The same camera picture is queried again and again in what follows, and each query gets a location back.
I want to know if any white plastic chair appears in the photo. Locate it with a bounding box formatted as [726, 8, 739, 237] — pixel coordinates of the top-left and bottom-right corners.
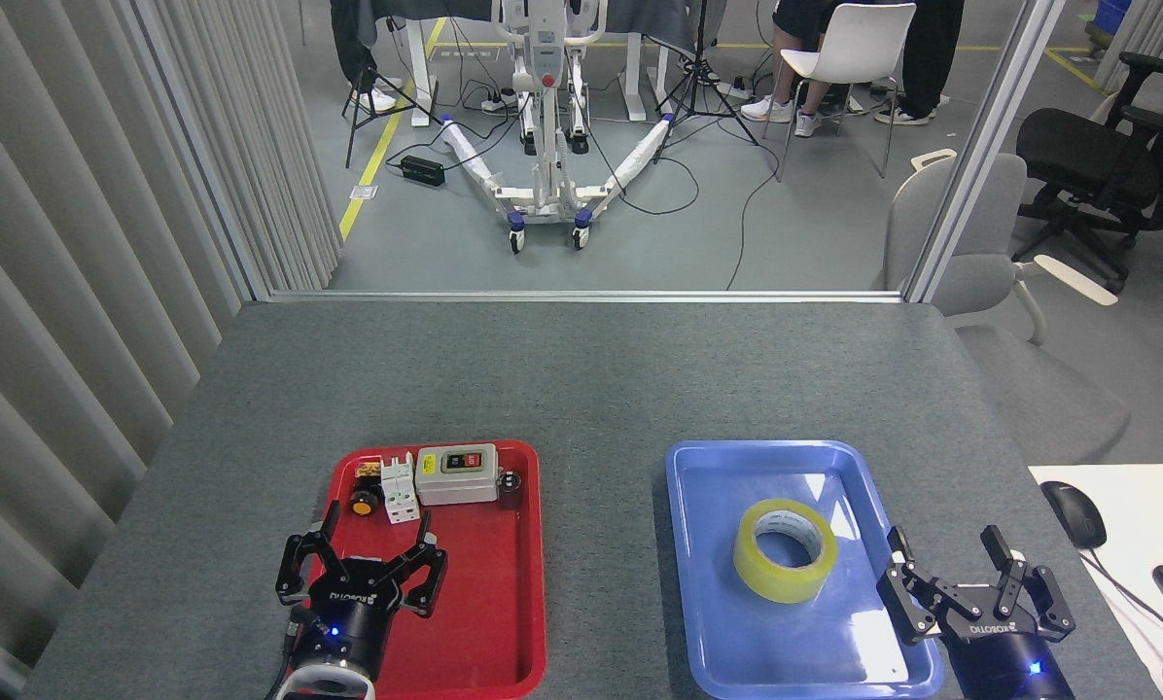
[774, 2, 918, 183]

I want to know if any yellow tape roll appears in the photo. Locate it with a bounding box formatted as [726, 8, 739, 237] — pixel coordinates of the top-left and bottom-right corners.
[733, 499, 839, 604]

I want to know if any black tripod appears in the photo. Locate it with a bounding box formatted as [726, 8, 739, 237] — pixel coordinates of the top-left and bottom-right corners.
[654, 0, 759, 164]
[341, 0, 441, 168]

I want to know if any blue plastic tray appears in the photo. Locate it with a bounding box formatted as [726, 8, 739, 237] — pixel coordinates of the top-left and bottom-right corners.
[665, 439, 944, 700]

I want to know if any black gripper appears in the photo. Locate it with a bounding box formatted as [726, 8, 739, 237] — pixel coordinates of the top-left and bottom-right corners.
[878, 526, 1076, 700]
[275, 501, 449, 679]

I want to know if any dark-topped desk with white legs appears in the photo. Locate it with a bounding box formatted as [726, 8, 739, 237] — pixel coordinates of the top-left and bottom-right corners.
[353, 0, 728, 127]

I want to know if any silver frame rail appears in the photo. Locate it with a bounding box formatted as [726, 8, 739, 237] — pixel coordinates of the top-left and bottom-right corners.
[268, 289, 905, 304]

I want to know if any white circuit breaker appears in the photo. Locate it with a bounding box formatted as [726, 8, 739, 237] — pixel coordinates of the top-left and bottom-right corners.
[379, 452, 422, 525]

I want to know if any black office chair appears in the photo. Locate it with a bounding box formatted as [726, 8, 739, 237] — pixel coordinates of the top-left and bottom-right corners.
[1014, 51, 1163, 295]

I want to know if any white wheeled stand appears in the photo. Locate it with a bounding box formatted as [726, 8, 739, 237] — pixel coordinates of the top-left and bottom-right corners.
[439, 0, 677, 256]

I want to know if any black mouse cable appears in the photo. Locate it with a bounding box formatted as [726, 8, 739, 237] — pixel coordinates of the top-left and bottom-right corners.
[1087, 546, 1163, 652]

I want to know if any black floor cable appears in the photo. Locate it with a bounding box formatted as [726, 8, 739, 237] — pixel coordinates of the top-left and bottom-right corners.
[725, 146, 787, 291]

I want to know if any white side desk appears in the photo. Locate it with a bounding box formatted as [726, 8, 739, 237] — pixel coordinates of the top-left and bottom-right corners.
[1029, 464, 1163, 700]

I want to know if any seated person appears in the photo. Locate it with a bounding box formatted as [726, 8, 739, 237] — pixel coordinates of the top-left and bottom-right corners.
[740, 0, 869, 137]

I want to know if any person in white shoes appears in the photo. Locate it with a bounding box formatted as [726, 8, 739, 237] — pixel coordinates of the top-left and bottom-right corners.
[332, 0, 400, 114]

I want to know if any grey push button switch box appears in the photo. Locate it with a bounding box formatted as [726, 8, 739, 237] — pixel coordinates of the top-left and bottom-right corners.
[414, 443, 502, 507]

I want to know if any black computer mouse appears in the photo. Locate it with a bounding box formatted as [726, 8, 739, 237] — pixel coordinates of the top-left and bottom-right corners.
[1041, 480, 1108, 549]

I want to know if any silver frame post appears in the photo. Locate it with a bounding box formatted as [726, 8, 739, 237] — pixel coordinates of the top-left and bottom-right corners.
[904, 0, 1069, 304]

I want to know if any grey padded chair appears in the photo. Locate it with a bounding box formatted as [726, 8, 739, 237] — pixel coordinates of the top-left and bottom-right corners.
[871, 149, 1132, 466]

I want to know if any red plastic tray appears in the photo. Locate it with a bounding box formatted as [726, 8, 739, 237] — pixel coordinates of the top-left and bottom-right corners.
[295, 438, 548, 700]

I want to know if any standing person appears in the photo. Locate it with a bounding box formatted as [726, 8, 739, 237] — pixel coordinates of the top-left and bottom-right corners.
[873, 0, 967, 125]

